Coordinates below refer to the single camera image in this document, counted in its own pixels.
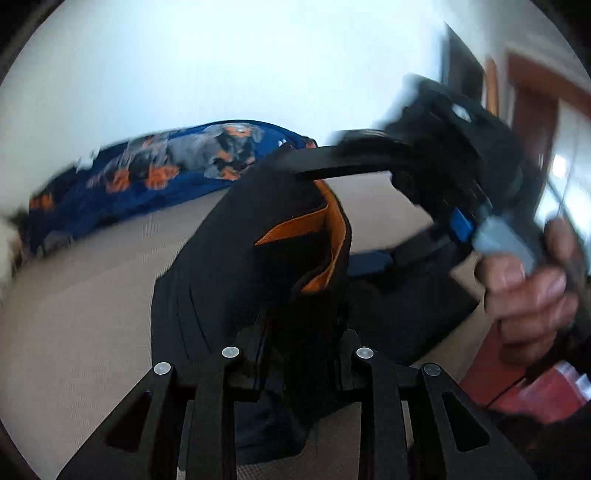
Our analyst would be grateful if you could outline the brown wooden door frame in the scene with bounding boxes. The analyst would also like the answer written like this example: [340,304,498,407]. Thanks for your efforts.
[482,48,591,162]

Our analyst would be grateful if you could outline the black pants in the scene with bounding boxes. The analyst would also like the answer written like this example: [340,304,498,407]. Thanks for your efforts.
[150,152,481,467]

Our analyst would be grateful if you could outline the blue dog-print blanket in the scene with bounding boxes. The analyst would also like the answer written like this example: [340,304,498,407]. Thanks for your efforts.
[28,120,319,252]

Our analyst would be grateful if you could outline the person's right hand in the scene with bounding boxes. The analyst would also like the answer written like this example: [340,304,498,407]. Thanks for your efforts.
[475,217,591,365]

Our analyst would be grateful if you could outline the white floral pillow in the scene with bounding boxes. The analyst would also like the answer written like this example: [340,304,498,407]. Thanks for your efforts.
[0,210,26,287]

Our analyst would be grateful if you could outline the red object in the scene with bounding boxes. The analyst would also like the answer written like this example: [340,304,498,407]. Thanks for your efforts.
[462,318,591,425]

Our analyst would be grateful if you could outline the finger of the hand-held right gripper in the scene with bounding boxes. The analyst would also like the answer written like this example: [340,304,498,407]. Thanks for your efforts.
[348,224,469,278]
[272,130,411,179]

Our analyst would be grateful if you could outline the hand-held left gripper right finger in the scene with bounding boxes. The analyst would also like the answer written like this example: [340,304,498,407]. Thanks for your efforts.
[338,330,539,480]

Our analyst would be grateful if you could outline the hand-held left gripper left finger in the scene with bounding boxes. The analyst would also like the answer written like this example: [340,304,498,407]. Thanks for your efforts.
[55,330,269,480]

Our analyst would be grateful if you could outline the beige bed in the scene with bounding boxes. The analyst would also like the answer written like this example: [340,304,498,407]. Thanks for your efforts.
[0,182,509,480]

